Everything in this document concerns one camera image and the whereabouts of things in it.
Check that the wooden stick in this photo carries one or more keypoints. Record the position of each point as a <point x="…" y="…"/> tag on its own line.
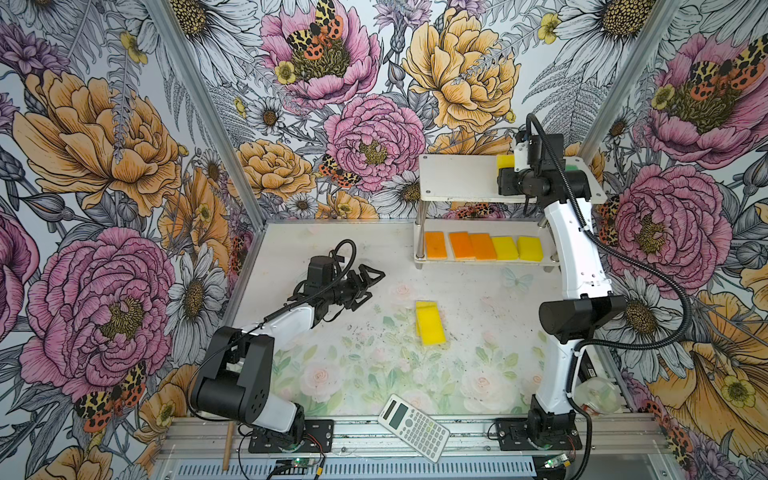
<point x="231" y="428"/>

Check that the orange top sponge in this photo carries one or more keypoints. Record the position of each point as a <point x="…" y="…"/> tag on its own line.
<point x="483" y="247"/>

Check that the white two-tier shelf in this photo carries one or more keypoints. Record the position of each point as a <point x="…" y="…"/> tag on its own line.
<point x="470" y="179"/>

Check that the yellow top stack sponge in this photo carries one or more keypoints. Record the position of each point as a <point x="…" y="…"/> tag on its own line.
<point x="429" y="324"/>

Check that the green circuit board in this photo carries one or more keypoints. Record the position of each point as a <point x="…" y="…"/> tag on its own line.
<point x="299" y="466"/>

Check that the orange sponge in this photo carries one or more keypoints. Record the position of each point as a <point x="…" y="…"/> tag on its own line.
<point x="483" y="247"/>
<point x="462" y="246"/>
<point x="435" y="245"/>

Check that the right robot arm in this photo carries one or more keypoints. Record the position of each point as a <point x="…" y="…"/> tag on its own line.
<point x="587" y="302"/>

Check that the aluminium front rail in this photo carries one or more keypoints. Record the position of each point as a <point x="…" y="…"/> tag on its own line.
<point x="362" y="436"/>

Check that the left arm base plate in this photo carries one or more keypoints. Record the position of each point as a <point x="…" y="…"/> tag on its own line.
<point x="315" y="437"/>

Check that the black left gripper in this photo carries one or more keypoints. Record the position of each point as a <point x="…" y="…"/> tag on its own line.
<point x="359" y="289"/>

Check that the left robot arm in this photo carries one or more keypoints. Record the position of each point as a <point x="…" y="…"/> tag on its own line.
<point x="234" y="379"/>

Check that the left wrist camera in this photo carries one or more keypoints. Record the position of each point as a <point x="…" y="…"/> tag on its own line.
<point x="320" y="273"/>

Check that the white scientific calculator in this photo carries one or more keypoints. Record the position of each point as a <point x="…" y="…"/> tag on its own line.
<point x="416" y="429"/>

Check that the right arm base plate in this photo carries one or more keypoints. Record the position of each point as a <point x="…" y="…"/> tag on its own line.
<point x="514" y="434"/>

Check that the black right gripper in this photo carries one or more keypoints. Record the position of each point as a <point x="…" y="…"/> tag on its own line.
<point x="505" y="182"/>

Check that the yellow bottom sponge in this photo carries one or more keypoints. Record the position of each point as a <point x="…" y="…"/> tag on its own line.
<point x="504" y="161"/>

